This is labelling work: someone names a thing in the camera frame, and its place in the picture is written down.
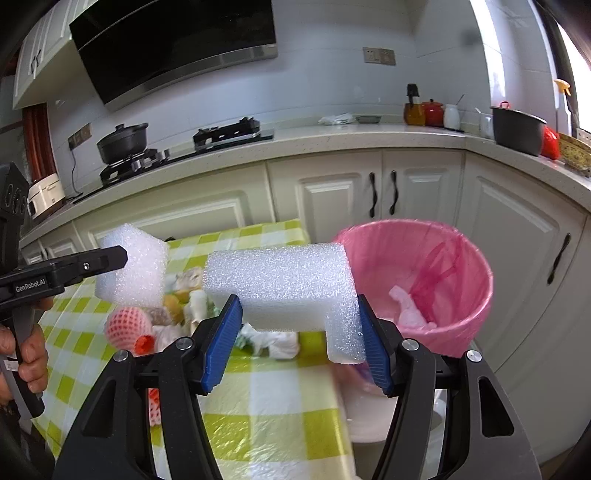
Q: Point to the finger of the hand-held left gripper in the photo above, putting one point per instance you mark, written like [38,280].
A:
[106,258]

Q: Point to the pink-lined white trash bin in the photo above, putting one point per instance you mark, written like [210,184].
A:
[461,295]

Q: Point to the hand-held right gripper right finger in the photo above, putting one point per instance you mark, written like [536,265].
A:
[374,350]

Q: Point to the white wall cabinet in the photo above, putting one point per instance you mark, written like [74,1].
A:
[41,50]

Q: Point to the white base cabinets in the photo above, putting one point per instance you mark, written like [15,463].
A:
[332,194]

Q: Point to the pink foam fruit net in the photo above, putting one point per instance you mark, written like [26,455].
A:
[127,327]

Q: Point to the small white tissue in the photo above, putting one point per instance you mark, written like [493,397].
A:
[408,307]

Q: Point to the dark wall socket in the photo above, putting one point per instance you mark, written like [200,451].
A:
[81,136]

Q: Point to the black range hood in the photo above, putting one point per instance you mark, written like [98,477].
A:
[175,37]

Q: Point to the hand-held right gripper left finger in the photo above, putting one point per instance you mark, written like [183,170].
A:
[224,337]

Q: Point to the window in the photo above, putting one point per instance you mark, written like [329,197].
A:
[572,60]

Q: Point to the red plastic bag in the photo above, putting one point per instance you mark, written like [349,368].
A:
[550,143]

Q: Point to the white cup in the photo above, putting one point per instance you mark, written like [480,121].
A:
[485,125]

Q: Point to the grey cooking pot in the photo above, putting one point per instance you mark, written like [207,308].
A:
[517,131]

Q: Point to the black gas stove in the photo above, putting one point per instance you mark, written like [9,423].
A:
[231,136]

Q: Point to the grey dish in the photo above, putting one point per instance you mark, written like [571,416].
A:
[368,119]

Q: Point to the black cooking pot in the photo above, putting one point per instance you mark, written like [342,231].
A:
[122,143]

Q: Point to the oil bottle with black cap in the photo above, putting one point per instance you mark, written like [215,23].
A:
[414,114]

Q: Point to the red lidded pot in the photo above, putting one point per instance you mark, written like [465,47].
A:
[433,115]

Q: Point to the cream crumpled wrapper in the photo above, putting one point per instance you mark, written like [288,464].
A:
[187,279]

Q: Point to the white jar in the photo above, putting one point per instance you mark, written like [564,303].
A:
[451,117]

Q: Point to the double wall socket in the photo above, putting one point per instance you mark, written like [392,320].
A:
[378,55]

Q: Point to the white countertop appliance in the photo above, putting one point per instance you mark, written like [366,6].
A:
[46,194]

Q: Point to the yellow patterned bowl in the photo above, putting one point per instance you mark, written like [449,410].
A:
[575,152]

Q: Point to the small red scrap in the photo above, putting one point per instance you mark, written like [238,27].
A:
[144,342]

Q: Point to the person's left hand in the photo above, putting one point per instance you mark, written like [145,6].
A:
[34,364]

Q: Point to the red foam net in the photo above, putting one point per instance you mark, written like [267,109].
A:
[154,406]

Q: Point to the white plastic bag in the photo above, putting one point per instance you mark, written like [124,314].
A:
[336,119]

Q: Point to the green checkered tablecloth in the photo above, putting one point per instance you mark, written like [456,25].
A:
[277,392]

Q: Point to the L-shaped white foam block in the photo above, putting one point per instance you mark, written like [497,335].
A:
[286,281]

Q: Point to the spray bottle yellow nozzle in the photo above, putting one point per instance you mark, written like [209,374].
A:
[562,85]

